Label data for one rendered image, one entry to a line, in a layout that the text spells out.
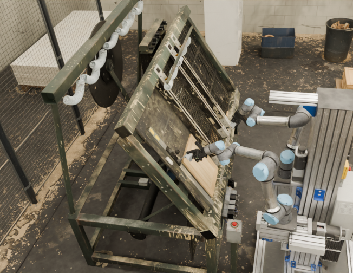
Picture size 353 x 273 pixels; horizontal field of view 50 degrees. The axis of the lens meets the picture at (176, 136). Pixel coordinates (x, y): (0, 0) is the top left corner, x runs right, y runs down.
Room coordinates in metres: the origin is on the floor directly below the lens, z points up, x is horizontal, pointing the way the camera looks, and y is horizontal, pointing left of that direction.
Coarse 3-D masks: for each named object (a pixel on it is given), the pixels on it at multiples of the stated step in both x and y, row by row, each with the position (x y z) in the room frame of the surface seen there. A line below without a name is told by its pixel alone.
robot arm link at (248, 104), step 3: (246, 99) 2.66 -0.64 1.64; (249, 99) 2.65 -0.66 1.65; (246, 102) 2.63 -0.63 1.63; (249, 102) 2.61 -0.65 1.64; (252, 102) 2.62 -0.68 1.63; (243, 105) 2.65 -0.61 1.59; (246, 105) 2.62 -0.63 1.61; (249, 105) 2.61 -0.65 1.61; (252, 105) 2.61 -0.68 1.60; (243, 108) 2.63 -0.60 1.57; (246, 108) 2.62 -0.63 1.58; (249, 108) 2.60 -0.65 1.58; (246, 111) 2.62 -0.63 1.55; (249, 111) 2.61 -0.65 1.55
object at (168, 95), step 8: (160, 72) 2.83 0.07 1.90; (176, 72) 2.79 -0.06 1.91; (160, 80) 2.80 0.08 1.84; (160, 88) 2.80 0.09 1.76; (168, 96) 2.78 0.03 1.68; (176, 104) 2.76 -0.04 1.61; (176, 112) 2.76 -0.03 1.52; (184, 112) 2.75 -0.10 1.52; (184, 120) 2.74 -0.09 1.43; (192, 120) 2.76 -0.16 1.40; (192, 128) 2.72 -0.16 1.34; (200, 136) 2.70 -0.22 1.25; (208, 144) 2.69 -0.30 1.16; (216, 160) 2.66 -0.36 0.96
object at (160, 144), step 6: (150, 132) 2.28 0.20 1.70; (156, 144) 2.27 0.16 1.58; (162, 144) 2.28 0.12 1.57; (162, 150) 2.26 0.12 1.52; (168, 156) 2.25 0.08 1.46; (174, 162) 2.23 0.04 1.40; (180, 168) 2.22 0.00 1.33; (186, 174) 2.21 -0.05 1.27; (186, 180) 2.21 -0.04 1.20; (192, 180) 2.21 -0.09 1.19; (192, 186) 2.20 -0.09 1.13; (198, 186) 2.20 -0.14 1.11; (198, 192) 2.18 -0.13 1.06; (204, 192) 2.20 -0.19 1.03; (204, 198) 2.17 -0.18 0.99; (210, 198) 2.20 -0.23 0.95; (210, 204) 2.15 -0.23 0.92
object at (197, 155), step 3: (195, 150) 2.22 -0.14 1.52; (198, 150) 2.22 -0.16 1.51; (201, 150) 2.20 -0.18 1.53; (195, 153) 2.19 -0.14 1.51; (198, 153) 2.19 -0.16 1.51; (201, 153) 2.18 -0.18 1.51; (204, 153) 2.16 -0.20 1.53; (192, 156) 2.18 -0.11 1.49; (195, 156) 2.18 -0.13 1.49; (198, 156) 2.17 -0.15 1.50; (201, 156) 2.15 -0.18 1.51; (204, 156) 2.15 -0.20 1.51; (195, 159) 2.18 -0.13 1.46; (198, 159) 2.17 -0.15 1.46; (201, 159) 2.17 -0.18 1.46
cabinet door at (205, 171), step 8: (192, 136) 2.67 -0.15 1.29; (192, 144) 2.59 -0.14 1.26; (184, 152) 2.45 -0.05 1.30; (184, 160) 2.35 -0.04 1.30; (192, 160) 2.43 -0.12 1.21; (208, 160) 2.59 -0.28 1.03; (192, 168) 2.35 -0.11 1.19; (200, 168) 2.43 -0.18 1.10; (208, 168) 2.51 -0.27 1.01; (216, 168) 2.59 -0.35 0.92; (200, 176) 2.35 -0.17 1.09; (208, 176) 2.43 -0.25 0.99; (216, 176) 2.51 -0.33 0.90; (200, 184) 2.30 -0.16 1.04; (208, 184) 2.35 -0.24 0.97; (208, 192) 2.28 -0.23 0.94
